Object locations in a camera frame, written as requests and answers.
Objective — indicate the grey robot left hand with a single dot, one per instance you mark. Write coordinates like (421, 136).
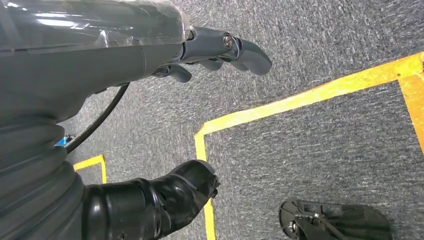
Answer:
(82, 69)

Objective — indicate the small blue floor object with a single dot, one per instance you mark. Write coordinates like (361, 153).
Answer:
(61, 142)

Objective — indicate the black robot leg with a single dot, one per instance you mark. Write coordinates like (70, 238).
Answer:
(357, 222)

